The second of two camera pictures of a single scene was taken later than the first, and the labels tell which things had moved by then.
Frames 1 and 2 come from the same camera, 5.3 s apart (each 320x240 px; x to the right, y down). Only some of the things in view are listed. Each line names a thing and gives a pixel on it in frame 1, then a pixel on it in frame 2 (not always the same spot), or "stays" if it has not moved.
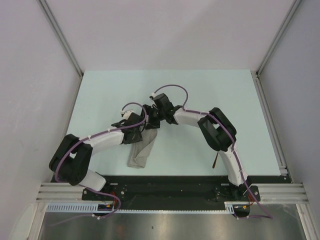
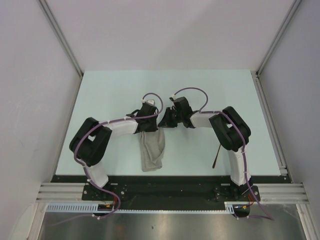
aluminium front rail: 270,193 stays
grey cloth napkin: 139,151 to 152,143
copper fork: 213,166 stays
